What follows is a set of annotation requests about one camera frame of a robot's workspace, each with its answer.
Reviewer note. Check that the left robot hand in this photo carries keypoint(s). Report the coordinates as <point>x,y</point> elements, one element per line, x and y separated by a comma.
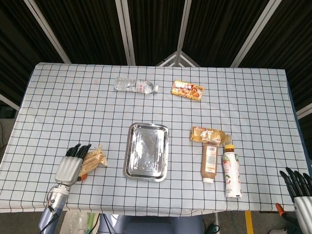
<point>68,165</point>

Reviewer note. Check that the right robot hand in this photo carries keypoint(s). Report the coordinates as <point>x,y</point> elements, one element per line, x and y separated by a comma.
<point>298,185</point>

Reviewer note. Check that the clear plastic-wrapped cracker packet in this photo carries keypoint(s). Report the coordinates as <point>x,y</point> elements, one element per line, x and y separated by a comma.
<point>92,161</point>

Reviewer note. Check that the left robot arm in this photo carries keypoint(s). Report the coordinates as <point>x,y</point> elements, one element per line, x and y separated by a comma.
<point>52,207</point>

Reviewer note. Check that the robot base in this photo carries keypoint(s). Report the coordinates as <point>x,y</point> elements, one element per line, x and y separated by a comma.
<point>156,225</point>

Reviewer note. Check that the stainless steel tray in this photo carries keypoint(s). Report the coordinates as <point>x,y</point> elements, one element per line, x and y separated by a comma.
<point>146,151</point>

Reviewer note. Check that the yellow packaged bread bag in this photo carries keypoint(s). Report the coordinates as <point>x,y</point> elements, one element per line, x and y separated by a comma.
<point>209,135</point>

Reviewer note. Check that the white drink bottle yellow cap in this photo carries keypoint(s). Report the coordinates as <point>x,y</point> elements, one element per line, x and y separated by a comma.
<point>231,171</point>

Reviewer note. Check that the brown sauce squeeze bottle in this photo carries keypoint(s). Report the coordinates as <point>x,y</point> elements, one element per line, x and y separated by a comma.
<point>209,162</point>

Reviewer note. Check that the blue checkered tablecloth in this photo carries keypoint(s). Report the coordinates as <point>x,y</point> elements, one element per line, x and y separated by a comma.
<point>151,112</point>

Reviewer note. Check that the clear plastic water bottle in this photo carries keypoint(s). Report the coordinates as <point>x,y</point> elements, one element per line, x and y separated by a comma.
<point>134,85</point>

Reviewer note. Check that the orange snack package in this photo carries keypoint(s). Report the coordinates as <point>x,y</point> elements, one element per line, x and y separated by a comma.
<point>187,90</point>

